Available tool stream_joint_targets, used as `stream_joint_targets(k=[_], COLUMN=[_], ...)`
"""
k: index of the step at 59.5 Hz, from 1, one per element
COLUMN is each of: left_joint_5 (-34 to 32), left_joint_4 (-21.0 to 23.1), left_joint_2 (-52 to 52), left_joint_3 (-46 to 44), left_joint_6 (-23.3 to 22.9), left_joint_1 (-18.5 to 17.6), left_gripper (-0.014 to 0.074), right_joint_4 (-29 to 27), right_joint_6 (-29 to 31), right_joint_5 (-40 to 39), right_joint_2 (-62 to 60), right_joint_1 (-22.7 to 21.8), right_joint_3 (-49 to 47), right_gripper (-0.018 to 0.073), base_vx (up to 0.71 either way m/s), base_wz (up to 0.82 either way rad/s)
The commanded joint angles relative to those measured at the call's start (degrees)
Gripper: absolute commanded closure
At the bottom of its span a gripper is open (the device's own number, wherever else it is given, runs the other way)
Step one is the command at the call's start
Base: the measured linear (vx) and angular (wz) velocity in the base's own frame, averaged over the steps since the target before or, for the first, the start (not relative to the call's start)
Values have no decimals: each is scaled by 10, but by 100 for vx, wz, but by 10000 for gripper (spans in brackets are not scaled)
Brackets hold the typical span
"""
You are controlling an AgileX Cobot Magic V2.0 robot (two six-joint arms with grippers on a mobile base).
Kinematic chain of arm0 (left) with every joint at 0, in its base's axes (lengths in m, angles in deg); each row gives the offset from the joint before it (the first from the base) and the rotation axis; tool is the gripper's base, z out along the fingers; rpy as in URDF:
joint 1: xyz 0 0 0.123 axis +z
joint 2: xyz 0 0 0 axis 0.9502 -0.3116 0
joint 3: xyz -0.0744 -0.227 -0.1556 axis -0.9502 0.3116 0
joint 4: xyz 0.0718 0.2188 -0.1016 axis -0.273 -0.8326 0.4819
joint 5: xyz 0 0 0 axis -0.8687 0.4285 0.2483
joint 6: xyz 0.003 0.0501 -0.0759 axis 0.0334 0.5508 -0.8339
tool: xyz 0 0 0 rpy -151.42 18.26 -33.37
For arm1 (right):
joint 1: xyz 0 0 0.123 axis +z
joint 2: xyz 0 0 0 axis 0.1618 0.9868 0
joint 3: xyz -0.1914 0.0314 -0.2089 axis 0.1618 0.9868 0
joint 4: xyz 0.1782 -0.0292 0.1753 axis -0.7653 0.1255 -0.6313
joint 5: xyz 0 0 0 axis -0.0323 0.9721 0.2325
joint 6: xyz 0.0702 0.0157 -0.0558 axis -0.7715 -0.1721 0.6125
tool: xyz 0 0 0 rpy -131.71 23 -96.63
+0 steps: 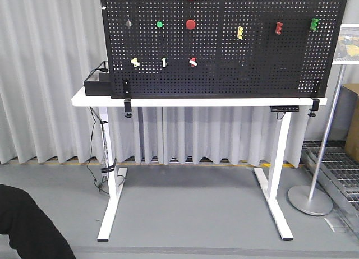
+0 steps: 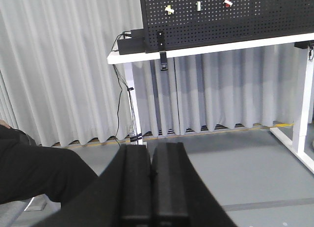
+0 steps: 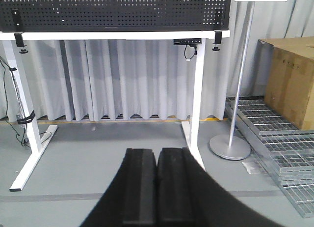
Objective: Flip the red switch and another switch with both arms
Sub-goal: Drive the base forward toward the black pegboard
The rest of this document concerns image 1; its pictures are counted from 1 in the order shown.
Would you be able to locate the red handle switch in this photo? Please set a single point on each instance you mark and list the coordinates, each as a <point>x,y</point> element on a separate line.
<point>278,28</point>

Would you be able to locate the grey sign stand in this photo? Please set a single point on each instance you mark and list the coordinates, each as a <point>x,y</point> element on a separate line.
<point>309,199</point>

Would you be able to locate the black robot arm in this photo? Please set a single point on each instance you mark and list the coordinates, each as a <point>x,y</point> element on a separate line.
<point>31,232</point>

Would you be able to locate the green handle switch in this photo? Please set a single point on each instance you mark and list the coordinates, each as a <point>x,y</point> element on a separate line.
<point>314,24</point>

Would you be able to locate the yellow handle switch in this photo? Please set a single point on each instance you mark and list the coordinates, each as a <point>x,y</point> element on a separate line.
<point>240,33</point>

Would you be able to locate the white pleated curtain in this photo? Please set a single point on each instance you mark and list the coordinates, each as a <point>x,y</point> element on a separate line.
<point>48,47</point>

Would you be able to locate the green round indicator button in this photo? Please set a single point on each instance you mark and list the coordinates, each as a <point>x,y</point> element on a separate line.
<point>159,24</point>

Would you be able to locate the right black clamp bracket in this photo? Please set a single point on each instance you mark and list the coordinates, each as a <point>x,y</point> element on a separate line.
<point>315,101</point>

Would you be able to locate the black desk control box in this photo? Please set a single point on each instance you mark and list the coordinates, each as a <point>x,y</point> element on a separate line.
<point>291,108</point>

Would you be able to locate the yellow toggle switch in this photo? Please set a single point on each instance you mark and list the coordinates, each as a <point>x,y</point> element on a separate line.
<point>135,62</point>

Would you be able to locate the black perforated pegboard panel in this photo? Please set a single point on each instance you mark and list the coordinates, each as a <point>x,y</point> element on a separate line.
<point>261,65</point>

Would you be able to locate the red toggle switch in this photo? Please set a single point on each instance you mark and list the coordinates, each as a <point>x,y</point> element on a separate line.
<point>193,62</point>

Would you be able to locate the lower red push button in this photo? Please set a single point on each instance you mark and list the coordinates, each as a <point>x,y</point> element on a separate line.
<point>190,24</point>

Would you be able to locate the metal floor grating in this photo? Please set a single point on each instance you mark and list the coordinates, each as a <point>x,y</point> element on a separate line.
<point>339,179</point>

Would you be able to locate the brown cardboard box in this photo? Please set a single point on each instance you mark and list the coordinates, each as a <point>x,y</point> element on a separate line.
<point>351,146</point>

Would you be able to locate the black open tray box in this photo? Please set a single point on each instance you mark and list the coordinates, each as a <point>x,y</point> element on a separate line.
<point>98,81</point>

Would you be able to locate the white standing desk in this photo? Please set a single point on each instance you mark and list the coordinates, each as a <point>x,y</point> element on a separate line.
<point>268,183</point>

